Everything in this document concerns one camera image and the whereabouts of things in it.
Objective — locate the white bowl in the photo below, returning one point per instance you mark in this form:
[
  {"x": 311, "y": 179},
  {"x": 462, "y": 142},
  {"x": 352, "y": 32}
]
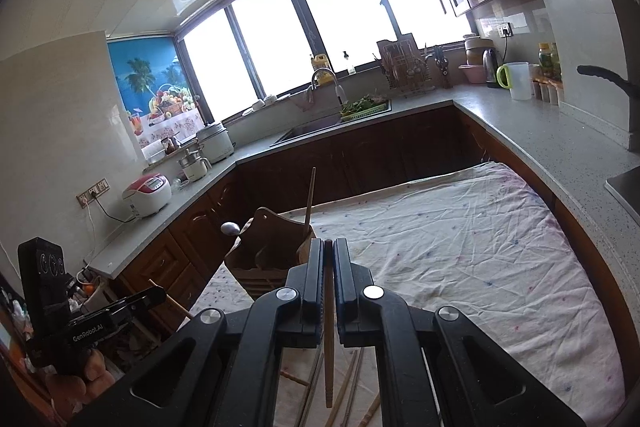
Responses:
[
  {"x": 258, "y": 105},
  {"x": 271, "y": 99}
]

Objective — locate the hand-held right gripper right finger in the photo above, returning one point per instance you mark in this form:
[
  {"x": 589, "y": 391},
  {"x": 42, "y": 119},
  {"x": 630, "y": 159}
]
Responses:
[{"x": 341, "y": 257}]

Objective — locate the single wall socket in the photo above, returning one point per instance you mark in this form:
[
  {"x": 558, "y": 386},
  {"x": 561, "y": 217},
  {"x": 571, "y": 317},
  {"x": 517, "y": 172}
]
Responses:
[{"x": 506, "y": 30}]

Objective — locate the silver rice cooker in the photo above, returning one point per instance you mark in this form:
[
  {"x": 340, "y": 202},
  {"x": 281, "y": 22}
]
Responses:
[{"x": 215, "y": 142}]

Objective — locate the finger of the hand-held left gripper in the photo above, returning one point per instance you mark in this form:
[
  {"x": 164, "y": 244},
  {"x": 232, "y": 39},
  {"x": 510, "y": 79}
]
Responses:
[{"x": 145, "y": 302}]

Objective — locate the wooden utensil holder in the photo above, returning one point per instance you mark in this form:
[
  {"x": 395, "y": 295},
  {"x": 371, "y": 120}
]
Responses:
[{"x": 260, "y": 252}]

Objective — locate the pink plastic basin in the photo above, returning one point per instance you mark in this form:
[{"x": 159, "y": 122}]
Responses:
[{"x": 471, "y": 74}]

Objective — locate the small white electric pot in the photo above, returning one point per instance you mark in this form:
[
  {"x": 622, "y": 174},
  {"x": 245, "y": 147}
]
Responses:
[{"x": 195, "y": 167}]

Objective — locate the white plastic box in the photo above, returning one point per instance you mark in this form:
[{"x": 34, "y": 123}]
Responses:
[{"x": 152, "y": 152}]

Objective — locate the wooden base cabinets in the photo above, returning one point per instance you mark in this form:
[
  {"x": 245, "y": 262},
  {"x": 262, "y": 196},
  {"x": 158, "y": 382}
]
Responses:
[{"x": 375, "y": 147}]

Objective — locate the person's left hand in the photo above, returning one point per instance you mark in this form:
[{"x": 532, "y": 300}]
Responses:
[{"x": 90, "y": 382}]

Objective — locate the metal spoon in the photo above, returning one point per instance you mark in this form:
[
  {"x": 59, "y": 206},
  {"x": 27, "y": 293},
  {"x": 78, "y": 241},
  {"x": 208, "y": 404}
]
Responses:
[{"x": 230, "y": 228}]

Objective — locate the kitchen window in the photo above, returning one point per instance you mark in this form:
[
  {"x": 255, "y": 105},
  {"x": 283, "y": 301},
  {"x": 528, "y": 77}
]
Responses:
[{"x": 320, "y": 17}]

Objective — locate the triple wall socket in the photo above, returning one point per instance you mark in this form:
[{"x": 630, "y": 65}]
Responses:
[{"x": 92, "y": 193}]

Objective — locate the wooden chopstick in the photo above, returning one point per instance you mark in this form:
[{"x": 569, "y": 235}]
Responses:
[
  {"x": 294, "y": 378},
  {"x": 309, "y": 389},
  {"x": 177, "y": 304},
  {"x": 310, "y": 197},
  {"x": 344, "y": 387},
  {"x": 354, "y": 387},
  {"x": 329, "y": 367},
  {"x": 370, "y": 411}
]

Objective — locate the dish drying rack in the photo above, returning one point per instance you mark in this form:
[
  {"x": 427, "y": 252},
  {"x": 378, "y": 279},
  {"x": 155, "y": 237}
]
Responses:
[{"x": 405, "y": 67}]

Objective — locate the beige ceramic pot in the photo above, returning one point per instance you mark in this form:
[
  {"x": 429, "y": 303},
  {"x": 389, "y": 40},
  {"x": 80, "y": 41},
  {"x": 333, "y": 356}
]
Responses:
[{"x": 477, "y": 52}]

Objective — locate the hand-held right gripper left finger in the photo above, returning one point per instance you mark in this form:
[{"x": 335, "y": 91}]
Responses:
[{"x": 317, "y": 257}]

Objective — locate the yellow oil bottle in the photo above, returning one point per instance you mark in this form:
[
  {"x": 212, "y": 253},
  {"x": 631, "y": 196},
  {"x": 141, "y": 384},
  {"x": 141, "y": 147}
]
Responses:
[
  {"x": 556, "y": 62},
  {"x": 544, "y": 59}
]

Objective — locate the kitchen sink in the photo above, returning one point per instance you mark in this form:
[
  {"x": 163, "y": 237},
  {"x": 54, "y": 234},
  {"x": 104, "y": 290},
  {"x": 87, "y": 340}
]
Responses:
[{"x": 310, "y": 129}]

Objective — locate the floral white tablecloth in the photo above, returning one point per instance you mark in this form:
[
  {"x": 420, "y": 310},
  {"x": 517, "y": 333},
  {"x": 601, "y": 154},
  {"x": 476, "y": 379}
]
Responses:
[{"x": 450, "y": 257}]

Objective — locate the white and red rice cooker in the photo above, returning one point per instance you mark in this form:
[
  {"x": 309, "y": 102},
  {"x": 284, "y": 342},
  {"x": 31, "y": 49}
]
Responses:
[{"x": 147, "y": 197}]

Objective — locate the beach and fruit poster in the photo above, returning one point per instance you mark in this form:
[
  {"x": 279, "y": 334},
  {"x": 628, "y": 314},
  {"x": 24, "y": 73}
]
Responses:
[{"x": 145, "y": 77}]

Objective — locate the steel gas stove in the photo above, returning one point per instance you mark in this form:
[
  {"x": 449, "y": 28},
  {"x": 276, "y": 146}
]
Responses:
[{"x": 625, "y": 187}]

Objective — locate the white storage rack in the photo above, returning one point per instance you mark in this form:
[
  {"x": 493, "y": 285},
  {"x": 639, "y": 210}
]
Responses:
[{"x": 98, "y": 294}]

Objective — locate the grey kitchen countertop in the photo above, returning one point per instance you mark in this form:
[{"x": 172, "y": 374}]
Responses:
[{"x": 525, "y": 132}]

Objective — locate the clear soap dispenser bottle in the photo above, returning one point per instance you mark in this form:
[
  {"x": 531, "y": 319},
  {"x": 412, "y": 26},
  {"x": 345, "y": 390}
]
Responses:
[{"x": 350, "y": 66}]

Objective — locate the steel electric kettle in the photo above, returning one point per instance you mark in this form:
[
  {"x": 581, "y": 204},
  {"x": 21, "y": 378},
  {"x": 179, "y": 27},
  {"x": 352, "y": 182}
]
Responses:
[{"x": 491, "y": 67}]

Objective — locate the chrome faucet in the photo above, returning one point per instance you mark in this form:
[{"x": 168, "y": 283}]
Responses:
[{"x": 320, "y": 74}]

